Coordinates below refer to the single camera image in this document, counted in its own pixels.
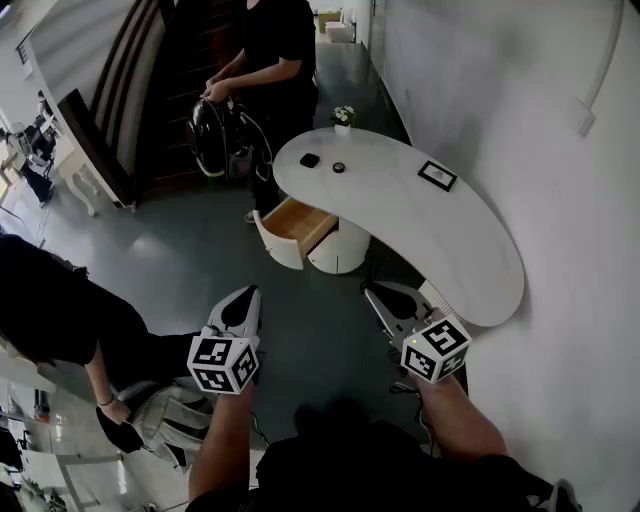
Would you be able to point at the person's left shoe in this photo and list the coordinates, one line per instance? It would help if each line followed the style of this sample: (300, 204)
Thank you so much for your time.
(307, 417)

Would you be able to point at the small black square object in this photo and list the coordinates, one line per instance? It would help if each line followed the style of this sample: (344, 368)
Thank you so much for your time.
(309, 160)

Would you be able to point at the white flowers in white pot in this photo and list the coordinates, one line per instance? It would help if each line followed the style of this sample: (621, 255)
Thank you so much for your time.
(343, 117)

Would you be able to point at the small round black object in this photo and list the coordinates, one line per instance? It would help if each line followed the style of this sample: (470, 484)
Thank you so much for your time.
(339, 167)

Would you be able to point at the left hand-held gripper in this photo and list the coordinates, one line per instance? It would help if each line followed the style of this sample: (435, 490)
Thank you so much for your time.
(215, 352)

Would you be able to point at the white wall conduit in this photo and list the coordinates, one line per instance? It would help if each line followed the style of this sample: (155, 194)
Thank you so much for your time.
(605, 60)

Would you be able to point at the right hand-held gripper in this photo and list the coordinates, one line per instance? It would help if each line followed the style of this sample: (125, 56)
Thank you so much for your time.
(435, 350)

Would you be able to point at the white large drawer wooden inside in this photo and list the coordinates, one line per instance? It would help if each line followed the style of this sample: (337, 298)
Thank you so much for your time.
(297, 225)

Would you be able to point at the white curved desk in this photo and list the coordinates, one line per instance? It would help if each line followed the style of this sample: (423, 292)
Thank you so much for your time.
(400, 220)

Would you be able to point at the pale pink sofa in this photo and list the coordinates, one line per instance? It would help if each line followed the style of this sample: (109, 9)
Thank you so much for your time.
(340, 32)

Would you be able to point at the beige backpack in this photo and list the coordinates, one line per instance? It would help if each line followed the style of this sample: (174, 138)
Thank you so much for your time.
(170, 420)

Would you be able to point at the person's black shirt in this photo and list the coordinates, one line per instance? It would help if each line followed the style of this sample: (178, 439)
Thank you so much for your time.
(375, 475)

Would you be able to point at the black picture frame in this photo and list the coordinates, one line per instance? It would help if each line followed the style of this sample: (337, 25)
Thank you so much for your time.
(437, 176)

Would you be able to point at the white glass table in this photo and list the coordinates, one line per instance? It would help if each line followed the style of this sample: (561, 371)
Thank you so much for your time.
(60, 475)

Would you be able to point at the person's right shoe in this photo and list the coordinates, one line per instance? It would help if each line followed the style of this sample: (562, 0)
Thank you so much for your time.
(350, 410)

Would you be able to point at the black backpack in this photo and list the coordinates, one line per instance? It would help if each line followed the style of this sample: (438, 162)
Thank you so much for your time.
(210, 135)

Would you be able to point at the person's right forearm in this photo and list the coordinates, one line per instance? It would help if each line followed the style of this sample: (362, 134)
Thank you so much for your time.
(460, 420)

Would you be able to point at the white console table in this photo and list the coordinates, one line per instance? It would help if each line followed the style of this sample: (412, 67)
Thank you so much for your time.
(80, 170)

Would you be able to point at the black cap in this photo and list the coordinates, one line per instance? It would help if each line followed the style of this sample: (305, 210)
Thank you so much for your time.
(117, 430)

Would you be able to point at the dark wooden staircase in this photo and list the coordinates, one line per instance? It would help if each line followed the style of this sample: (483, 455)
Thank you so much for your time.
(150, 100)

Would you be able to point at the person's left forearm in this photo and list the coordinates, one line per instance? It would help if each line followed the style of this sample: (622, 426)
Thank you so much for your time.
(225, 440)

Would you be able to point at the person's shoe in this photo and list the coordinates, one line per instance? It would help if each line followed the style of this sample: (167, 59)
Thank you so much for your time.
(307, 417)
(350, 410)

